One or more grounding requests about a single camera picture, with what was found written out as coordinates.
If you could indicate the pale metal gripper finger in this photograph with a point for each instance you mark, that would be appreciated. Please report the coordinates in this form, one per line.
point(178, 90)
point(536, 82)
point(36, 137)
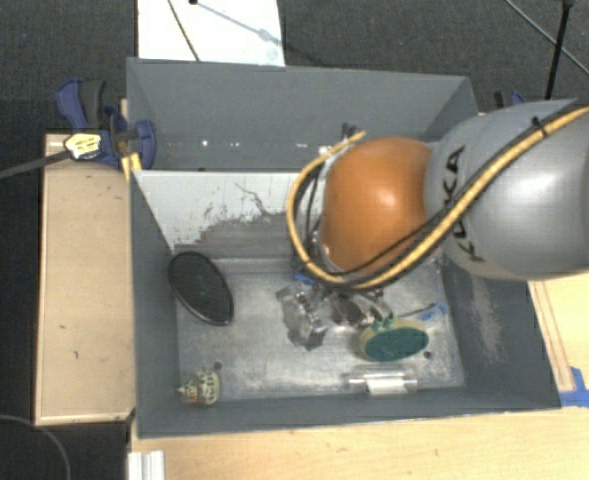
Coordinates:
point(308, 332)
point(298, 299)

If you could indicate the pale wood board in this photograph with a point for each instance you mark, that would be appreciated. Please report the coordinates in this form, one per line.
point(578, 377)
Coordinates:
point(84, 288)

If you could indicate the small spotted toy animal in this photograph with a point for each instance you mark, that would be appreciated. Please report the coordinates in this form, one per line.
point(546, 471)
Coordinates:
point(203, 387)

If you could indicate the green and yellow round sponge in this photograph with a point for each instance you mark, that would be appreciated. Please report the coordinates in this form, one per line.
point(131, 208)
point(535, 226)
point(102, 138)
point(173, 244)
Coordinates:
point(396, 343)

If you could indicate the grey metal bin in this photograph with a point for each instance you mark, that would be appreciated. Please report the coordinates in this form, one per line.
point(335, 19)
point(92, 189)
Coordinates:
point(254, 118)

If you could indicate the black oval disc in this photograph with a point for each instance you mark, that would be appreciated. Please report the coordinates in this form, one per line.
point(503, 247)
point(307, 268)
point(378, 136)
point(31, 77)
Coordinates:
point(201, 288)

